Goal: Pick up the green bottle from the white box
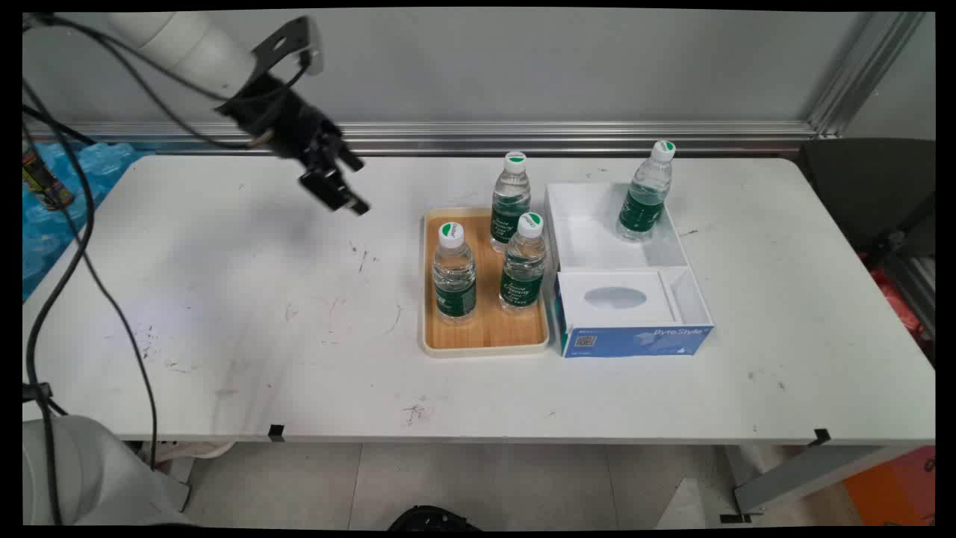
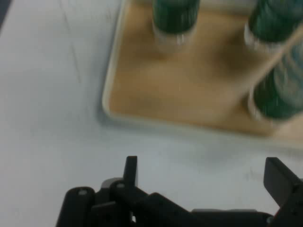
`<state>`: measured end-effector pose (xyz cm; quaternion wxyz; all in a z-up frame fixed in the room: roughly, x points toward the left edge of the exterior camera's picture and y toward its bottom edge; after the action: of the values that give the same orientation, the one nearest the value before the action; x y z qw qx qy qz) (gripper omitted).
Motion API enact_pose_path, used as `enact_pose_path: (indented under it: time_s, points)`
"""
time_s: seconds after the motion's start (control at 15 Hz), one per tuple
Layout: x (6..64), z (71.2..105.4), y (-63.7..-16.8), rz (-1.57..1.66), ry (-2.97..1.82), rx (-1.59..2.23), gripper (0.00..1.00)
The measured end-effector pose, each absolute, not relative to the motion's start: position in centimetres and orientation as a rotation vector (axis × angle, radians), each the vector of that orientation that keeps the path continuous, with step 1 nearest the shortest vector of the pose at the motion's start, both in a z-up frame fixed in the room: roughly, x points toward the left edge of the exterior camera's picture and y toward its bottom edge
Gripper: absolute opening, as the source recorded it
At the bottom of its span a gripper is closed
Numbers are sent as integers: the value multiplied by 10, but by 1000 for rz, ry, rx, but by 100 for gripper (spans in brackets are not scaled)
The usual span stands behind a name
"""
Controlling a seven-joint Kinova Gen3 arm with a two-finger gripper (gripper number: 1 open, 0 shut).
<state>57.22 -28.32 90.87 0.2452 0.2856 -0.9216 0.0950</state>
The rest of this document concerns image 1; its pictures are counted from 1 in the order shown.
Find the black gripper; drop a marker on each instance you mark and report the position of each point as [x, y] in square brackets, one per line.
[287, 123]

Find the green label water bottle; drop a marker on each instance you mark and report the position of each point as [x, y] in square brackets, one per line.
[511, 205]
[642, 205]
[454, 288]
[521, 276]

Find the wooden tray with cream rim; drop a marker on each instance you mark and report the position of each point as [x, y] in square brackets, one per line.
[489, 329]

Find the colourful printed can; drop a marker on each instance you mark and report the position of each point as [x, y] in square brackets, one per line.
[48, 187]

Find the blue plastic wrap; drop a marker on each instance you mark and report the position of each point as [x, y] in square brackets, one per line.
[45, 239]

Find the blue and white cardboard box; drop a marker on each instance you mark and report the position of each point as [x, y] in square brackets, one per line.
[635, 340]

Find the black round object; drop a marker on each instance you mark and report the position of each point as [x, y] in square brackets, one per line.
[433, 519]

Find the grey table leg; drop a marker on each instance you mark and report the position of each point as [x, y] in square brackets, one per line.
[806, 471]

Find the red bag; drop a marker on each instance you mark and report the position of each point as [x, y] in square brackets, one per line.
[900, 306]

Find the orange box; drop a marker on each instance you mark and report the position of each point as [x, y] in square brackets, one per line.
[892, 489]

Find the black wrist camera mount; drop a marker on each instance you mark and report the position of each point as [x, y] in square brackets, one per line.
[287, 41]

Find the horizontal aluminium frame rail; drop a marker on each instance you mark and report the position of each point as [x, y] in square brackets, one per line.
[560, 138]

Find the slanted aluminium frame post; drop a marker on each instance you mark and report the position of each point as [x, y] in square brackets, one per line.
[866, 71]

